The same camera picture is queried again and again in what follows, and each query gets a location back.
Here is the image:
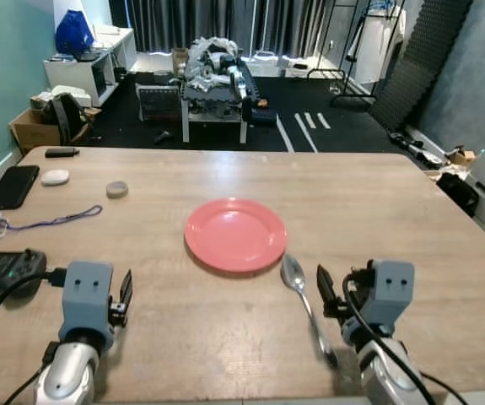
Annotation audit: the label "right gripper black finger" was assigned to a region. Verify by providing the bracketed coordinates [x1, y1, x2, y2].
[315, 264, 339, 320]

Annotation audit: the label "silver metal spoon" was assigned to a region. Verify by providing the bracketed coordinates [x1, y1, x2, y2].
[279, 252, 341, 369]

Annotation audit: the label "small grey round object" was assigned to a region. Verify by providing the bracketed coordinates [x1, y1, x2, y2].
[105, 180, 129, 199]

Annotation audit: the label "red round plate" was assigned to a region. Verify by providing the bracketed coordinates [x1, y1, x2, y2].
[184, 197, 288, 274]

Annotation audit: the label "black power box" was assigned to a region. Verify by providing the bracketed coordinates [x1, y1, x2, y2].
[0, 248, 48, 297]

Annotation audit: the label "white oval case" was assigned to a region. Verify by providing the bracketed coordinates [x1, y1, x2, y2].
[40, 170, 71, 186]

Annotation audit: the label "black floor bag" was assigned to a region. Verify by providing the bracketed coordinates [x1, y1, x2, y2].
[436, 171, 482, 217]

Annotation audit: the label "black slim remote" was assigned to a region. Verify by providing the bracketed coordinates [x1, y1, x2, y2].
[45, 147, 80, 159]

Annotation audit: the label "black phone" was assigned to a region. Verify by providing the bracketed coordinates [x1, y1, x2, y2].
[0, 165, 40, 212]

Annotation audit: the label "small cardboard box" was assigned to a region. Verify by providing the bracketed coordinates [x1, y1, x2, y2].
[448, 147, 477, 168]

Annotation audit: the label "black backpack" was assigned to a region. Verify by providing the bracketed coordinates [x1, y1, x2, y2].
[51, 92, 89, 145]

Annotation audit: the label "large cardboard box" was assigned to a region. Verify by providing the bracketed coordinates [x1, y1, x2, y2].
[8, 106, 101, 155]

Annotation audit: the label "white shelf unit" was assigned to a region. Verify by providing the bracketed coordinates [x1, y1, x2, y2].
[43, 27, 138, 107]

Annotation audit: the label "white cluttered work table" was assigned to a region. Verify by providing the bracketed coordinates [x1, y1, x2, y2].
[178, 36, 265, 144]

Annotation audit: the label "black foam panel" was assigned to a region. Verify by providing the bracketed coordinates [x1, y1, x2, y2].
[369, 0, 472, 132]

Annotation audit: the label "black clothes rack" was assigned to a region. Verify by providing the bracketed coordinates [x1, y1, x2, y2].
[328, 0, 408, 108]

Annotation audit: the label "blue bag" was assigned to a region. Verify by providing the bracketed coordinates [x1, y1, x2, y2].
[55, 9, 96, 58]

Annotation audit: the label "dark grey curtains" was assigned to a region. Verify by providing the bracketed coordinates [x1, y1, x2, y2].
[127, 0, 412, 57]

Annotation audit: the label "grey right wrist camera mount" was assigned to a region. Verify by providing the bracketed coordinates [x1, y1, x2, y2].
[360, 259, 417, 335]

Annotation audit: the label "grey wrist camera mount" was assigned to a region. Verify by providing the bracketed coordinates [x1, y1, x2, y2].
[360, 259, 417, 335]
[60, 261, 115, 340]

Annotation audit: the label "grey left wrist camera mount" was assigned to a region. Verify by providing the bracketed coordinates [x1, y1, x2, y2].
[60, 261, 115, 340]

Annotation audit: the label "blue lanyard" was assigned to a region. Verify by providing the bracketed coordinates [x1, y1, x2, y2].
[4, 205, 105, 232]

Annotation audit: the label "black wire crate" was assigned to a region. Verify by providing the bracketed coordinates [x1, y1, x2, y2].
[136, 84, 184, 124]

